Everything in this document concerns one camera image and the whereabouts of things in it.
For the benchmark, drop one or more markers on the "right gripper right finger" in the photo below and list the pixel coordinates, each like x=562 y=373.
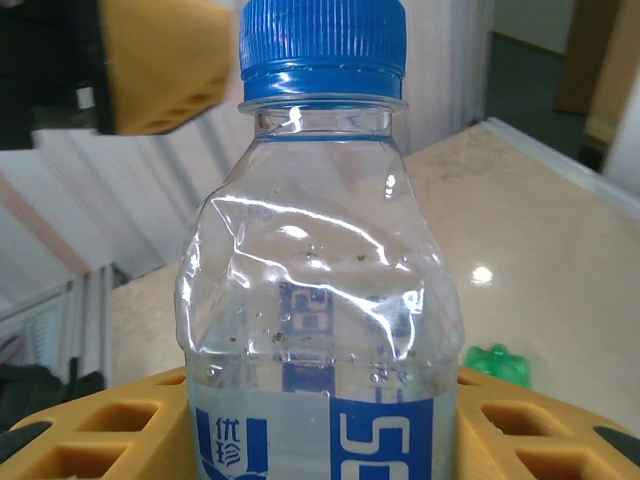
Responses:
x=540 y=440

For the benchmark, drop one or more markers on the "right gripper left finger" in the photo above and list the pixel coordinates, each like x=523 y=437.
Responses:
x=100 y=440

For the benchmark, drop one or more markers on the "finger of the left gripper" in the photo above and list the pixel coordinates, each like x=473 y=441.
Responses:
x=165 y=60

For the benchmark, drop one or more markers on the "green soda bottle yellow cap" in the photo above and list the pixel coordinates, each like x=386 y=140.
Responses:
x=495 y=365

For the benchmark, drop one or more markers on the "dark blue label bottle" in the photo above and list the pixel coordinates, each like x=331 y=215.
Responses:
x=320 y=250

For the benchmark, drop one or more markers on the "brown wooden door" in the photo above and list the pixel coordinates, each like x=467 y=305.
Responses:
x=585 y=50

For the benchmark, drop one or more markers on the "aluminium table edge rail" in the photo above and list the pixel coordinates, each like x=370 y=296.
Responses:
x=575 y=167

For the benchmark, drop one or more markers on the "white door frame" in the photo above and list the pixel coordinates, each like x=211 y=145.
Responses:
x=625 y=150

